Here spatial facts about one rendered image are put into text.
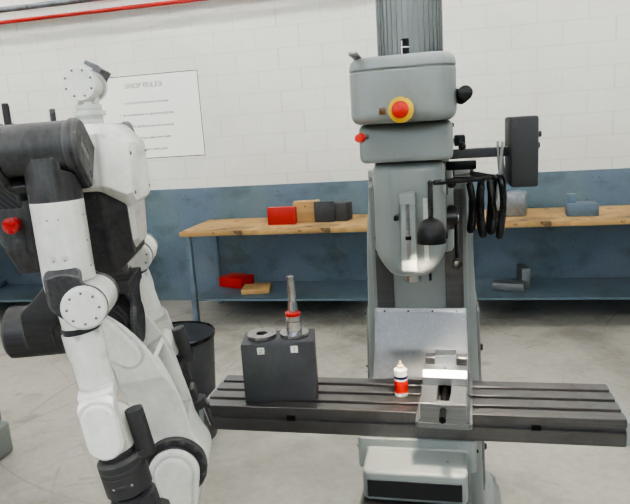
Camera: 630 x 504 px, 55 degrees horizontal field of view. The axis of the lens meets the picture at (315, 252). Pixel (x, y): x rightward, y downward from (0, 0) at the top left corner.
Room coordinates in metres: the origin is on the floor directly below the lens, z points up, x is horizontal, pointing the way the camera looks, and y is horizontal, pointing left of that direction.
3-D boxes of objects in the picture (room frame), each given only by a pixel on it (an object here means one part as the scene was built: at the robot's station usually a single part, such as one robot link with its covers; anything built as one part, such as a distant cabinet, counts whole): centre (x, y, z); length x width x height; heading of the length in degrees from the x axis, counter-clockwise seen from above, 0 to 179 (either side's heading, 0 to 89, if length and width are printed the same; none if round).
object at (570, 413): (1.72, -0.23, 0.89); 1.24 x 0.23 x 0.08; 77
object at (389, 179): (1.71, -0.28, 1.47); 0.21 x 0.19 x 0.32; 77
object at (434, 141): (1.75, -0.29, 1.68); 0.34 x 0.24 x 0.10; 167
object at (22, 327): (1.29, 0.53, 1.37); 0.28 x 0.13 x 0.18; 95
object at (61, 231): (1.08, 0.43, 1.52); 0.13 x 0.12 x 0.22; 7
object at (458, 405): (1.66, -0.35, 0.98); 0.35 x 0.15 x 0.11; 165
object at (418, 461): (1.71, -0.28, 0.79); 0.50 x 0.35 x 0.12; 167
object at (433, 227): (1.50, -0.29, 1.46); 0.07 x 0.07 x 0.06
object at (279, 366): (1.79, 0.13, 1.03); 0.22 x 0.12 x 0.20; 88
